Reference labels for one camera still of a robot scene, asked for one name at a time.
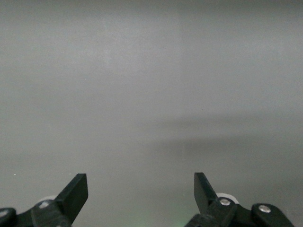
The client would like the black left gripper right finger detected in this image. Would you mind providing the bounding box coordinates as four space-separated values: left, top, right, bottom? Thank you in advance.
184 172 238 227

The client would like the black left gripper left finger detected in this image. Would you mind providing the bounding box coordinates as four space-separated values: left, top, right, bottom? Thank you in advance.
30 173 89 227

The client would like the dark grey table mat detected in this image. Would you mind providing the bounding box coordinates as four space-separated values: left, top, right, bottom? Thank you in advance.
0 0 303 227

